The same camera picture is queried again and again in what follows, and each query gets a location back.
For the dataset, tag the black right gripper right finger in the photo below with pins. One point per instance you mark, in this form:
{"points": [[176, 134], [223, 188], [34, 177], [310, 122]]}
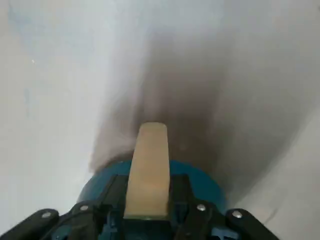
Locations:
{"points": [[200, 220]]}

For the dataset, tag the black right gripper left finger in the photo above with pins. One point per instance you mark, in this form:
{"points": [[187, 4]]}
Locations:
{"points": [[87, 215]]}

